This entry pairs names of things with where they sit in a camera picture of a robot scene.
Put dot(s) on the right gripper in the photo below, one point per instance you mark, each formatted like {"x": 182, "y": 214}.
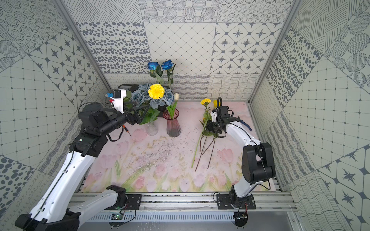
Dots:
{"x": 220, "y": 132}

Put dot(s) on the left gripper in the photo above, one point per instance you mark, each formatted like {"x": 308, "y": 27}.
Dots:
{"x": 130, "y": 117}

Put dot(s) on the yellow poppy flower stem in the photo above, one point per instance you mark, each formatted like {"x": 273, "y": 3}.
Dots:
{"x": 197, "y": 147}

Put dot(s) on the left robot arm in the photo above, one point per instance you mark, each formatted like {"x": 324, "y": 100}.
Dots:
{"x": 52, "y": 212}

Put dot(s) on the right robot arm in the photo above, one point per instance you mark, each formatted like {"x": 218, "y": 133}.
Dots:
{"x": 257, "y": 162}

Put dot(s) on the clear glass vase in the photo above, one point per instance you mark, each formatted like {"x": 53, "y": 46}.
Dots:
{"x": 151, "y": 128}

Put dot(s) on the pink glass vase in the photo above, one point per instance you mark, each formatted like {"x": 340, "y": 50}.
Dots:
{"x": 173, "y": 126}

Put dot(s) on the grey blue rose bouquet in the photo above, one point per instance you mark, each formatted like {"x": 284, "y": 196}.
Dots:
{"x": 154, "y": 113}

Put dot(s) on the white tulip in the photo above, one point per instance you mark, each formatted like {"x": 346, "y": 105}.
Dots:
{"x": 171, "y": 108}

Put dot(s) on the left dark blue rose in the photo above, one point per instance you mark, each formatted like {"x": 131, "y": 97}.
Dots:
{"x": 153, "y": 68}

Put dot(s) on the dark blue rose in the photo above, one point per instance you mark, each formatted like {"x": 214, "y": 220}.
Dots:
{"x": 153, "y": 68}
{"x": 168, "y": 67}

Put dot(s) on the right dark blue rose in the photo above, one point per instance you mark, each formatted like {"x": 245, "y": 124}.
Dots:
{"x": 168, "y": 67}

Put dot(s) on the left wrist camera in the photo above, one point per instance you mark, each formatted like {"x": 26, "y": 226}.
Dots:
{"x": 117, "y": 99}

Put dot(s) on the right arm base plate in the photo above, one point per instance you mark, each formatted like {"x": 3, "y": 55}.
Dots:
{"x": 227, "y": 201}

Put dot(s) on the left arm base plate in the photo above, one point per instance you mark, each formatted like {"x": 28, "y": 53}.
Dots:
{"x": 128, "y": 201}

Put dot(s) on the aluminium rail frame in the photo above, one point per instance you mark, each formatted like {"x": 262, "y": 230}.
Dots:
{"x": 202, "y": 207}

